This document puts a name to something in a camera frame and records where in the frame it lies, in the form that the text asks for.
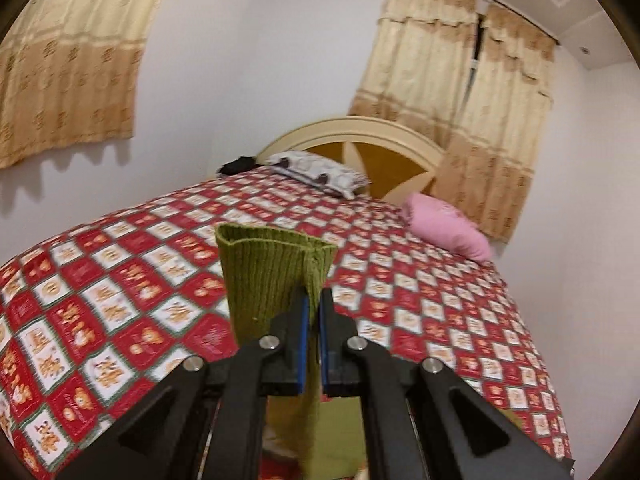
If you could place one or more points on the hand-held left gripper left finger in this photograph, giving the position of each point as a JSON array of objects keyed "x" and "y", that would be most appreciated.
[{"x": 302, "y": 345}]

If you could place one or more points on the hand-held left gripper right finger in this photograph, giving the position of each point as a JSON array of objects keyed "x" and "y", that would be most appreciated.
[{"x": 324, "y": 345}]

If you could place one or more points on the green knitted garment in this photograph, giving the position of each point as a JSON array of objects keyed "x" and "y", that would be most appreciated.
[{"x": 265, "y": 270}]

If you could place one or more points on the pink pillow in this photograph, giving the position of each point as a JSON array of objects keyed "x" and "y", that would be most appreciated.
[{"x": 445, "y": 225}]

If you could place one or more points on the white patterned pillow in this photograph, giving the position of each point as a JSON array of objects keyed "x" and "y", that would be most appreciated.
[{"x": 320, "y": 170}]

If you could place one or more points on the red printed bear quilt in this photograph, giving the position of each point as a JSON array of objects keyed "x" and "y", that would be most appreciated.
[{"x": 125, "y": 285}]

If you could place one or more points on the dark cloth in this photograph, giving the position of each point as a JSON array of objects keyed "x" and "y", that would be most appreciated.
[{"x": 239, "y": 165}]

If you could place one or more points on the cream and brown headboard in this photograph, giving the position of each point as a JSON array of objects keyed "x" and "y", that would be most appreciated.
[{"x": 380, "y": 160}]

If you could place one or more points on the long beige patterned curtain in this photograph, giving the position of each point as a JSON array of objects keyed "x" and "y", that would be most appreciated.
[
  {"x": 505, "y": 125},
  {"x": 420, "y": 60}
]

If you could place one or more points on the short beige patterned curtain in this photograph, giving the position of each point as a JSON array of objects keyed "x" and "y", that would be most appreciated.
[{"x": 75, "y": 60}]

